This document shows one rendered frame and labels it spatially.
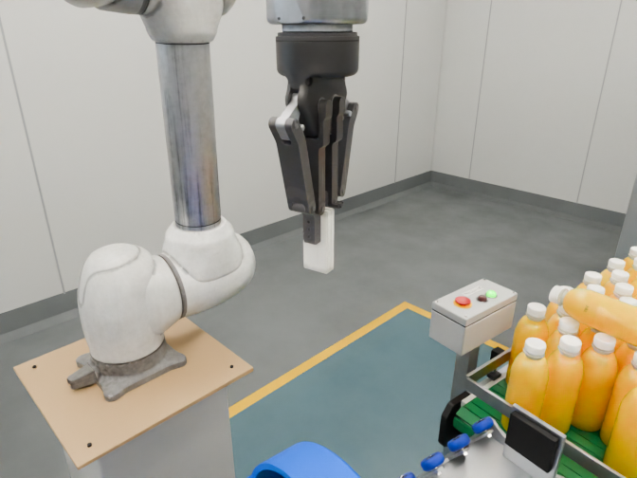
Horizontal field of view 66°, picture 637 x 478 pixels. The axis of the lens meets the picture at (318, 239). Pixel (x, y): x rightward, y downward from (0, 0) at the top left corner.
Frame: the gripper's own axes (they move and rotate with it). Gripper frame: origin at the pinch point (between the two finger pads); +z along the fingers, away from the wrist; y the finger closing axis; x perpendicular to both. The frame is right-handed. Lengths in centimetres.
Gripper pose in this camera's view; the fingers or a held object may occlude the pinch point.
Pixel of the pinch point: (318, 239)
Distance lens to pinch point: 51.4
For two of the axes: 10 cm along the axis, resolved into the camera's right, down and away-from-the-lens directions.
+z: 0.0, 9.2, 4.0
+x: 8.6, 2.0, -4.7
